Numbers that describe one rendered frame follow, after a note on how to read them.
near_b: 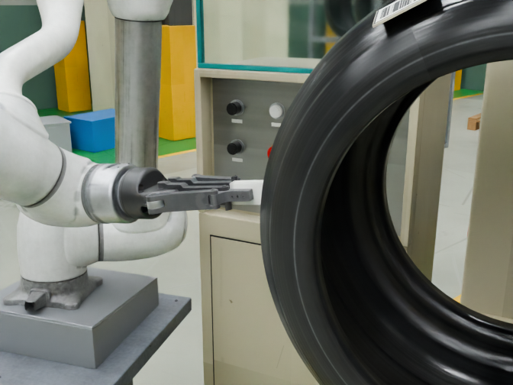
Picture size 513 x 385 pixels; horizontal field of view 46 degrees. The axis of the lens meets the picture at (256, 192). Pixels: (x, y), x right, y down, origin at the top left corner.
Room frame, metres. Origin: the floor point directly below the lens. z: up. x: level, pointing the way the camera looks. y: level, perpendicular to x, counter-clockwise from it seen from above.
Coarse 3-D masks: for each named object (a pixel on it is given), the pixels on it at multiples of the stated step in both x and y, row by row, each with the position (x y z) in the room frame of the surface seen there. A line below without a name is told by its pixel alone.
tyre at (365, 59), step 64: (448, 0) 0.56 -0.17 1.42; (512, 0) 0.52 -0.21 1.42; (320, 64) 0.63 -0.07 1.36; (384, 64) 0.57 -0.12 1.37; (448, 64) 0.54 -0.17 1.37; (320, 128) 0.59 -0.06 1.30; (384, 128) 0.84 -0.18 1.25; (320, 192) 0.58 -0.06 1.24; (384, 192) 0.85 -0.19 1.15; (320, 256) 0.61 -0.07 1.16; (384, 256) 0.83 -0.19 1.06; (320, 320) 0.58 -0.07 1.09; (384, 320) 0.79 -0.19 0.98; (448, 320) 0.79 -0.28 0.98; (320, 384) 0.62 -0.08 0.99; (384, 384) 0.58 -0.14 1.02; (448, 384) 0.72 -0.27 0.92; (512, 384) 0.72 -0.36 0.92
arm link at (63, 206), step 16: (64, 160) 0.84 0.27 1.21; (80, 160) 0.87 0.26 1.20; (64, 176) 0.82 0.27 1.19; (80, 176) 0.85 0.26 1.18; (64, 192) 0.82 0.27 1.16; (80, 192) 0.83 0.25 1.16; (32, 208) 0.82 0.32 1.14; (48, 208) 0.82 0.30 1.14; (64, 208) 0.83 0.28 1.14; (80, 208) 0.83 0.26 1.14; (48, 224) 0.88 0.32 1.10; (64, 224) 0.86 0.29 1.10; (80, 224) 0.85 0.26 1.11
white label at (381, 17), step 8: (400, 0) 0.59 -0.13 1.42; (408, 0) 0.57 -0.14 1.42; (416, 0) 0.56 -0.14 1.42; (424, 0) 0.55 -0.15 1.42; (384, 8) 0.59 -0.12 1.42; (392, 8) 0.58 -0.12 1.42; (400, 8) 0.56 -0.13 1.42; (408, 8) 0.55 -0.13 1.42; (376, 16) 0.59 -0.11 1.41; (384, 16) 0.57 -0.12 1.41; (392, 16) 0.56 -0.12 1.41; (376, 24) 0.57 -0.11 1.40
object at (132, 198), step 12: (132, 168) 0.84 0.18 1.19; (144, 168) 0.83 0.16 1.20; (132, 180) 0.81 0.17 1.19; (144, 180) 0.81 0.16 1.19; (156, 180) 0.84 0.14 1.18; (120, 192) 0.81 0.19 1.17; (132, 192) 0.80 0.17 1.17; (144, 192) 0.79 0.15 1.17; (156, 192) 0.78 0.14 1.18; (132, 204) 0.80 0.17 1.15; (144, 204) 0.79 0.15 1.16; (132, 216) 0.81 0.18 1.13; (144, 216) 0.80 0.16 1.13; (156, 216) 0.82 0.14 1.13
